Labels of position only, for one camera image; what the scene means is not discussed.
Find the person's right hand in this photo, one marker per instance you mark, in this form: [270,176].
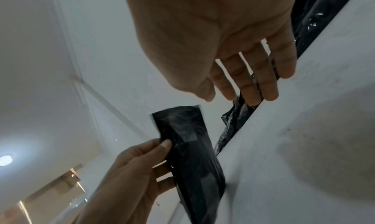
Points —
[205,33]

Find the person's left hand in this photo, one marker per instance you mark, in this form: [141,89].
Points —
[126,183]

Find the taped parcel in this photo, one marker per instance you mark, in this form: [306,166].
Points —
[196,167]

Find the clear tape strip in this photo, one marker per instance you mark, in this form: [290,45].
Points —
[187,132]

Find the row of black plastic packets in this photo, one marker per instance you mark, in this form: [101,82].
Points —
[310,21]

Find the round ceiling lamp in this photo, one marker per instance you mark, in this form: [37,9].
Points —
[4,160]

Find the wooden door frame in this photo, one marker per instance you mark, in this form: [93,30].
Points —
[63,183]

